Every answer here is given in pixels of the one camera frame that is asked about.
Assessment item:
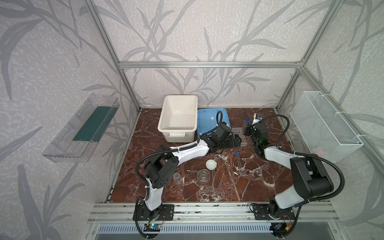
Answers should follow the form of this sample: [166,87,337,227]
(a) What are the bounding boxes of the right circuit board wires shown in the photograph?
[269,222,293,236]

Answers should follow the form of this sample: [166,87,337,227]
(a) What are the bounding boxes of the green circuit board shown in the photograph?
[143,224,162,232]

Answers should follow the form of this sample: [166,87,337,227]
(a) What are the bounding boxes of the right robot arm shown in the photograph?
[245,122,346,213]

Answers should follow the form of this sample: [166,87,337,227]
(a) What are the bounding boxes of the clear glass flask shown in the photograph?
[197,169,211,184]

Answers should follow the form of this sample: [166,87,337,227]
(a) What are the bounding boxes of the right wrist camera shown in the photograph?
[253,113,264,125]

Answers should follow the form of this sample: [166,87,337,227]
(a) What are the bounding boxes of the white ceramic dish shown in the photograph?
[206,160,217,171]

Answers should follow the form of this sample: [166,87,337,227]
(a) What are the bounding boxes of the blue capped test tube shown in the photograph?
[236,151,242,172]
[243,119,250,129]

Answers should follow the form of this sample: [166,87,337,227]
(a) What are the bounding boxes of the pink object in basket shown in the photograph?
[311,147,326,158]

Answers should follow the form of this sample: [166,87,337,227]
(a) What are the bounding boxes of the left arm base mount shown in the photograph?
[133,204,175,221]

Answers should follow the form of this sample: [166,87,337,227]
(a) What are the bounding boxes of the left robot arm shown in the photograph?
[135,122,242,213]

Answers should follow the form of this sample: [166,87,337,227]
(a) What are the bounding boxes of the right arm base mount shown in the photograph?
[249,203,296,222]

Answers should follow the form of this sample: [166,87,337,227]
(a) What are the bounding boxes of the clear test tube rack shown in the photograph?
[232,128,247,147]

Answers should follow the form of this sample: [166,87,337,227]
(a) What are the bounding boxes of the clear acrylic wall shelf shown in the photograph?
[43,94,120,163]

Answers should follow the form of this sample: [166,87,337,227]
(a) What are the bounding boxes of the white wire mesh basket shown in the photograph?
[290,91,364,163]

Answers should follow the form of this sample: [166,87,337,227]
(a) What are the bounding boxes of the white plastic storage bin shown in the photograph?
[158,95,198,143]

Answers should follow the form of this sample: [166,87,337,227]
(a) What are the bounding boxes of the blue plastic bin lid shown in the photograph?
[197,108,231,137]

